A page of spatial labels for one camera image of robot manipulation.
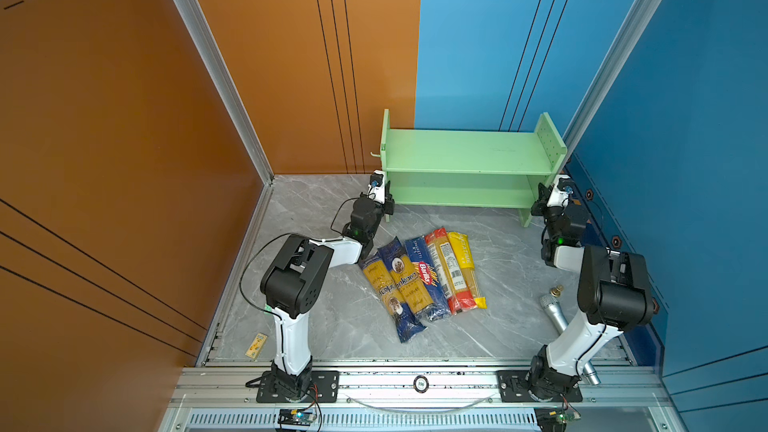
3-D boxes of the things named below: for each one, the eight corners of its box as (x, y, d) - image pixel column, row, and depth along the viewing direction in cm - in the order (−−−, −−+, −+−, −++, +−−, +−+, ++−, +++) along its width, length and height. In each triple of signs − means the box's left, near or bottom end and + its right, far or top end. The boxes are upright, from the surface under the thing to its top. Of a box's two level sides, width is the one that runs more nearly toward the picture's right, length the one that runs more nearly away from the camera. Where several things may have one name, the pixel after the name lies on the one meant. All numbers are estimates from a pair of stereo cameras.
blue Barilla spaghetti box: (433, 321, 85) (434, 317, 82) (406, 245, 101) (406, 239, 98) (454, 315, 86) (456, 310, 83) (423, 241, 102) (424, 235, 99)
